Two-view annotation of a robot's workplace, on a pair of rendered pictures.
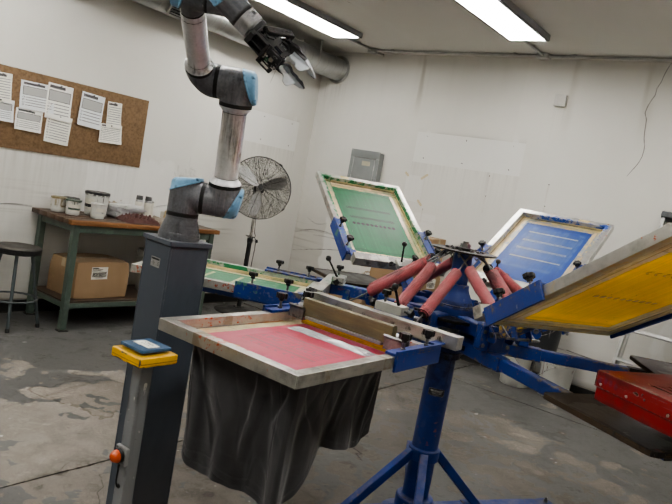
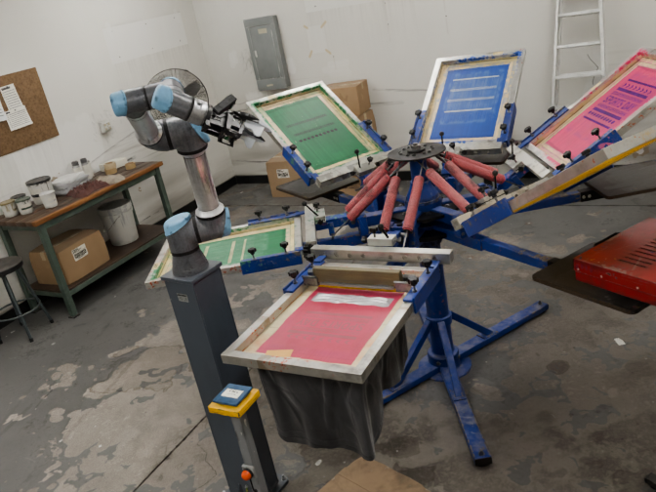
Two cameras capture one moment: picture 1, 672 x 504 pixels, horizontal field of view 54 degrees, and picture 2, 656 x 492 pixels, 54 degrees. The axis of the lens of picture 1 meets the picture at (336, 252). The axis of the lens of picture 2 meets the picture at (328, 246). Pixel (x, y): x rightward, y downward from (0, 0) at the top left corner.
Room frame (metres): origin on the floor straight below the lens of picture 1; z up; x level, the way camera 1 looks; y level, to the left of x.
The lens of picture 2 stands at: (-0.11, 0.21, 2.20)
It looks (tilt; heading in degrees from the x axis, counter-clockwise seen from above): 22 degrees down; 355
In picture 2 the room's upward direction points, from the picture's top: 11 degrees counter-clockwise
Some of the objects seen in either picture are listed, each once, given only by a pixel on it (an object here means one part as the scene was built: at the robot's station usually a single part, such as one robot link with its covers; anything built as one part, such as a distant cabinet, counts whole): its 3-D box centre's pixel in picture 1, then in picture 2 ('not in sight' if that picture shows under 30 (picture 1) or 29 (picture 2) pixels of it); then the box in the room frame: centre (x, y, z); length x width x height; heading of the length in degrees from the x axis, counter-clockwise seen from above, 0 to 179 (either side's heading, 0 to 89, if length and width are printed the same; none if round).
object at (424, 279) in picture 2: (413, 355); (422, 287); (2.20, -0.32, 0.97); 0.30 x 0.05 x 0.07; 144
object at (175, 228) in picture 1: (180, 225); (187, 258); (2.40, 0.58, 1.25); 0.15 x 0.15 x 0.10
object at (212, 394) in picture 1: (233, 421); (313, 405); (1.93, 0.21, 0.74); 0.45 x 0.03 x 0.43; 54
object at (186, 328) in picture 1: (307, 339); (336, 312); (2.17, 0.04, 0.97); 0.79 x 0.58 x 0.04; 144
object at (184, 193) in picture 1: (187, 194); (182, 231); (2.40, 0.57, 1.37); 0.13 x 0.12 x 0.14; 94
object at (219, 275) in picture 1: (265, 266); (253, 229); (3.12, 0.32, 1.05); 1.08 x 0.61 x 0.23; 84
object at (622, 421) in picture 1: (543, 383); (523, 254); (2.40, -0.85, 0.91); 1.34 x 0.40 x 0.08; 24
